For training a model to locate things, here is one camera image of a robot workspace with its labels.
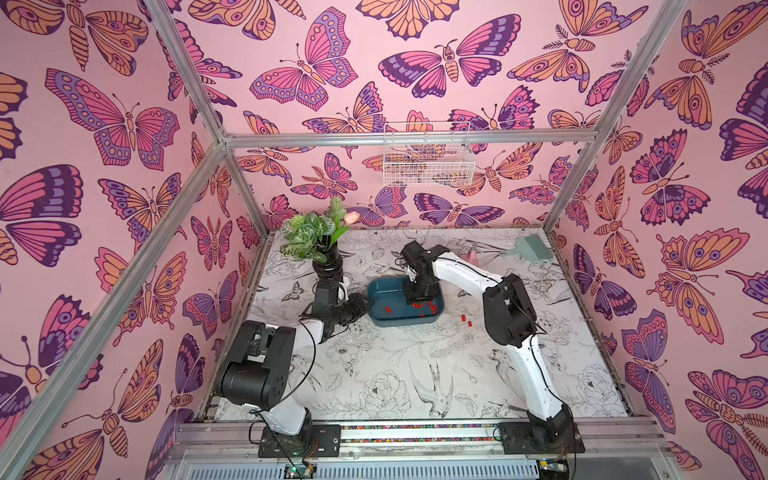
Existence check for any pink spray bottle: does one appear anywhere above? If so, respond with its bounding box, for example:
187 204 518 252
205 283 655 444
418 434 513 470
464 249 479 266

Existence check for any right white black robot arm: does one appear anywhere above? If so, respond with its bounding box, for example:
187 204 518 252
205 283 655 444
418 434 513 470
401 241 575 451

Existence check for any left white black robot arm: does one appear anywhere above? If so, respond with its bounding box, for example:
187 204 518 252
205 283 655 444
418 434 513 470
213 293 370 437

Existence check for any white wire basket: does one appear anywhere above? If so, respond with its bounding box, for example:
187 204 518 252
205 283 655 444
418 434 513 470
380 129 476 189

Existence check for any green plant in black vase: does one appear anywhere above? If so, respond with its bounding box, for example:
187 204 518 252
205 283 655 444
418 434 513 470
280 197 360 282

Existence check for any teal plastic storage box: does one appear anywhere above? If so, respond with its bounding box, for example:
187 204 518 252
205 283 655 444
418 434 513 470
367 276 445 328

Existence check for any green dustpan brush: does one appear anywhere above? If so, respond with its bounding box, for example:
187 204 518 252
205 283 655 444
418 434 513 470
500 234 554 262

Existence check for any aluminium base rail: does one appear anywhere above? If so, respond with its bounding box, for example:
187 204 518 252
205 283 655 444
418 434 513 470
161 418 684 479

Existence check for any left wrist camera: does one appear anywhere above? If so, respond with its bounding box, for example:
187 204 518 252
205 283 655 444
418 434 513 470
311 279 342 317

